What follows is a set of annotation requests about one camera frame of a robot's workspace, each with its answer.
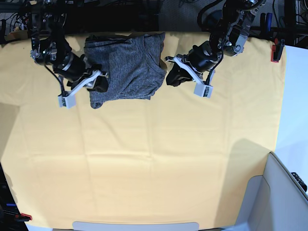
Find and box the yellow table cloth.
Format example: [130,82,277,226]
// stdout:
[0,38,287,229]

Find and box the white plastic tray edge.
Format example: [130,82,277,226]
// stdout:
[72,221,199,231]

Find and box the red black clamp left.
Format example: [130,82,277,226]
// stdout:
[14,213,32,222]

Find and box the white cardboard box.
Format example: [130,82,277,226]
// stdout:
[234,153,308,231]

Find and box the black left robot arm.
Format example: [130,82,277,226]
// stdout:
[165,0,265,87]

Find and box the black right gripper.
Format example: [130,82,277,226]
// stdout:
[53,52,109,93]

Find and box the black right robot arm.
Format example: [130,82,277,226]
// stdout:
[25,0,108,96]

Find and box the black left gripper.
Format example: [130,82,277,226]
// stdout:
[167,40,223,87]

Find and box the red black clamp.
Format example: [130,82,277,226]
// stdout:
[14,213,32,222]
[271,38,285,63]

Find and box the grey long-sleeve T-shirt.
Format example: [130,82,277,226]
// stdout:
[84,33,167,109]

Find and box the red black clamp right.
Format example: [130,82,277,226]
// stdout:
[271,38,285,63]

